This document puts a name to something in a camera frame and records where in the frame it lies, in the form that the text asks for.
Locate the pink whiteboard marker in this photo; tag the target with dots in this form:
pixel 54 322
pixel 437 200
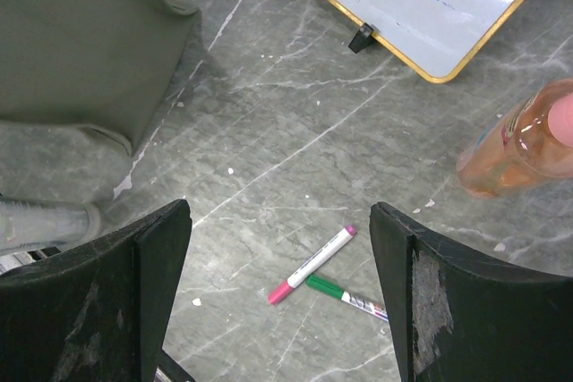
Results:
pixel 311 264

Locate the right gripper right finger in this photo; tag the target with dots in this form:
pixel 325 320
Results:
pixel 457 314

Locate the green whiteboard marker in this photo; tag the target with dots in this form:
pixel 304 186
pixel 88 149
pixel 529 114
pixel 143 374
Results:
pixel 352 299

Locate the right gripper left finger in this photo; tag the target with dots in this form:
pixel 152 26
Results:
pixel 99 311

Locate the green canvas bag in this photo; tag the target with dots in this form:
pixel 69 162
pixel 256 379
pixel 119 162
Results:
pixel 98 65

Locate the orange bottle pink cap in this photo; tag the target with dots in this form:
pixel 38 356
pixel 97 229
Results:
pixel 529 146

